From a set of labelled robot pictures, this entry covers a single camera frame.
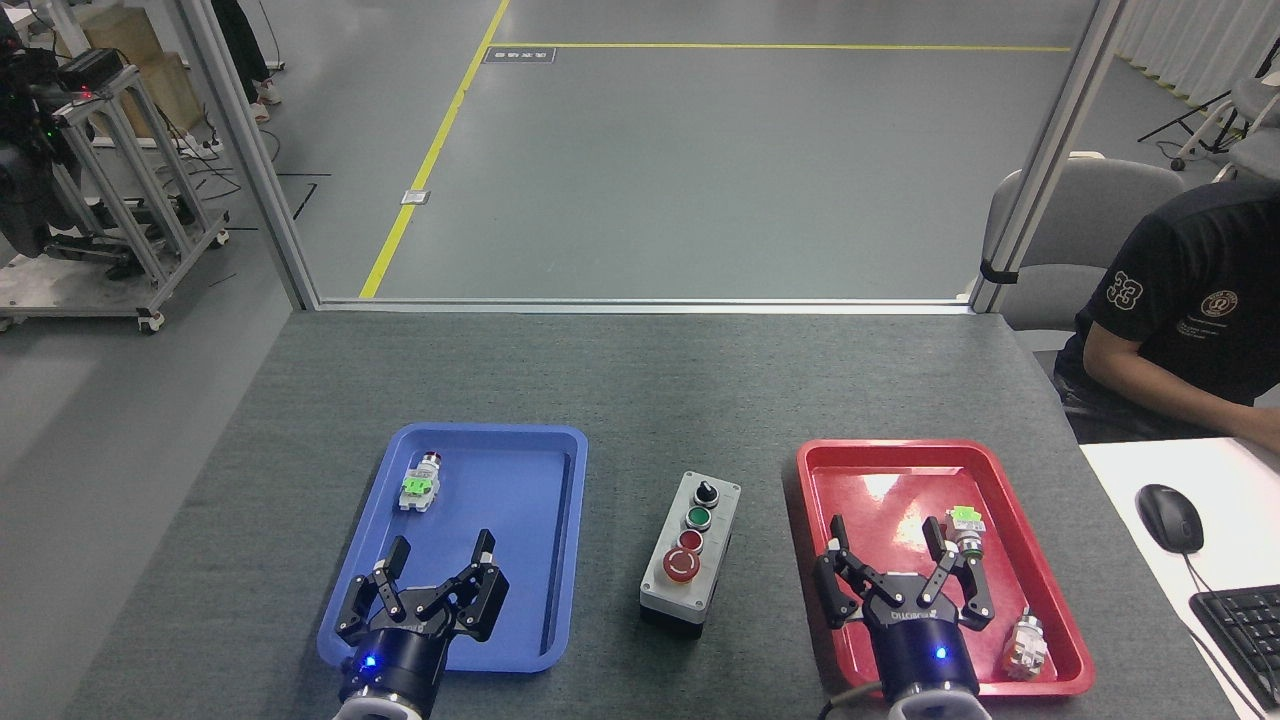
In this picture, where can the push button with green block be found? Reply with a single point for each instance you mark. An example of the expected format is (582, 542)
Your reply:
(420, 485)

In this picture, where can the blue plastic tray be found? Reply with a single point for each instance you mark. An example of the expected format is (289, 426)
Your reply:
(530, 520)

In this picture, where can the black tripod stand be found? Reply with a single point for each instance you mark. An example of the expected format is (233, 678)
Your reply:
(1195, 110)

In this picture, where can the white curtain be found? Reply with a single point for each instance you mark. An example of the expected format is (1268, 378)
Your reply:
(1200, 40)

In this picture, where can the silver floor socket plate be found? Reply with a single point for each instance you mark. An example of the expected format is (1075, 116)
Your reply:
(415, 197)

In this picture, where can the standing person's legs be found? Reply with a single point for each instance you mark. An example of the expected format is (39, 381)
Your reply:
(245, 50)

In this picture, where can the dark floor label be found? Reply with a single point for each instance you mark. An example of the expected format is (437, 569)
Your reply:
(519, 55)

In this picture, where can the black computer mouse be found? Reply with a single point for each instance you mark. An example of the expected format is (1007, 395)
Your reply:
(1170, 515)

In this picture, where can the aluminium frame cart on wheels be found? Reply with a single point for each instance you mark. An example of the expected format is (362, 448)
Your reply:
(130, 190)

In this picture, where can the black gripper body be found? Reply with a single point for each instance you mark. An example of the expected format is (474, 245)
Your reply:
(925, 650)
(395, 665)

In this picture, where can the person's right forearm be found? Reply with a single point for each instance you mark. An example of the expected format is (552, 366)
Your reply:
(1170, 395)

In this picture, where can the silver white push button switch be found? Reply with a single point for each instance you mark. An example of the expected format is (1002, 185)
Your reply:
(1025, 645)

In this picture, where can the grey chair on castors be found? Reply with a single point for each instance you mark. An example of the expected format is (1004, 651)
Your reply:
(1255, 130)

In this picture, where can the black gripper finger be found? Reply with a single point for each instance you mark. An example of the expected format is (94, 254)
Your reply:
(475, 605)
(965, 590)
(850, 585)
(380, 600)

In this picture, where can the person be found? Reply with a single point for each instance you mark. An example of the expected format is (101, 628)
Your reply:
(1200, 300)

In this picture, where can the green topped push button switch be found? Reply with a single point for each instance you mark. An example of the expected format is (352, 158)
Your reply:
(966, 525)

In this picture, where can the black machine on cart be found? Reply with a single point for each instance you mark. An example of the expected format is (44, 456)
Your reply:
(25, 190)

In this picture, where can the white desk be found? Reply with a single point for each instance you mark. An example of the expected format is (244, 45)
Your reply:
(1240, 480)

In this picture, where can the grey office chair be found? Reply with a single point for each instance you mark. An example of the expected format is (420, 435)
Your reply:
(1080, 210)

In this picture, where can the grey control box with buttons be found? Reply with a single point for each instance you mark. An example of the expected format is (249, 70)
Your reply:
(705, 585)

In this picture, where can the cardboard box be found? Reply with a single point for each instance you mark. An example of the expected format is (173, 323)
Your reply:
(165, 90)

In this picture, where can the red plastic tray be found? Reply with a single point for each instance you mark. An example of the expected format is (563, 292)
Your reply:
(880, 480)

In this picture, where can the black keyboard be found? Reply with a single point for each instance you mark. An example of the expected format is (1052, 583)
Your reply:
(1245, 630)

